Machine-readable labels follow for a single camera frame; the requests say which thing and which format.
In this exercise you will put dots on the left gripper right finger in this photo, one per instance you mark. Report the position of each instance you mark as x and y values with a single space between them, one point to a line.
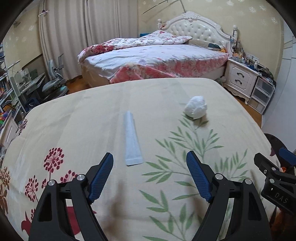
248 218

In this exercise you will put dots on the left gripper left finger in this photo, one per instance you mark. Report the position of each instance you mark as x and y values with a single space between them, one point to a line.
51 219

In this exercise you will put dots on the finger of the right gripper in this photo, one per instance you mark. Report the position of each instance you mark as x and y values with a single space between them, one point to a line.
264 165
288 156

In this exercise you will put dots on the white tissue ball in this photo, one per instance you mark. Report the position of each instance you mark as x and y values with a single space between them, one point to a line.
196 107

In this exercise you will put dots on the pale blue tube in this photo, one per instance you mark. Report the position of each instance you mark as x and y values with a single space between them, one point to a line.
133 155

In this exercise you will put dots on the clear plastic drawer unit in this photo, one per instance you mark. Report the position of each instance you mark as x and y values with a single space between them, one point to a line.
261 94

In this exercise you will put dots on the white two-drawer nightstand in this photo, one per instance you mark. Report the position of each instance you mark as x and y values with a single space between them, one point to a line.
240 80

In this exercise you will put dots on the nightstand top clutter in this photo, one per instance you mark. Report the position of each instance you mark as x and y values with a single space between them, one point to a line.
249 60

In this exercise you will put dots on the bookshelf with books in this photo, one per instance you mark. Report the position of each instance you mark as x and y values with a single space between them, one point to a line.
8 98

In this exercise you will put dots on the floral cream table cloth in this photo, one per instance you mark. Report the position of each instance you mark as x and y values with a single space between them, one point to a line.
148 126

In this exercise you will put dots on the grey desk chair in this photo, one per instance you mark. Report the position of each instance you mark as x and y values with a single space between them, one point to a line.
56 87

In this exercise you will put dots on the cluttered desk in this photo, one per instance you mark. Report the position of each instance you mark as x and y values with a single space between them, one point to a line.
23 84

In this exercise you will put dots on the white tufted headboard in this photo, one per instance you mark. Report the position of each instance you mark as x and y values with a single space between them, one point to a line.
200 28

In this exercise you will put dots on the bed with floral bedding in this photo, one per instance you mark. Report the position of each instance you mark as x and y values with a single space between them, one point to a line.
157 55

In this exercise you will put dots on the beige curtains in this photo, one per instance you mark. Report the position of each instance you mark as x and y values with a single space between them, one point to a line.
68 27

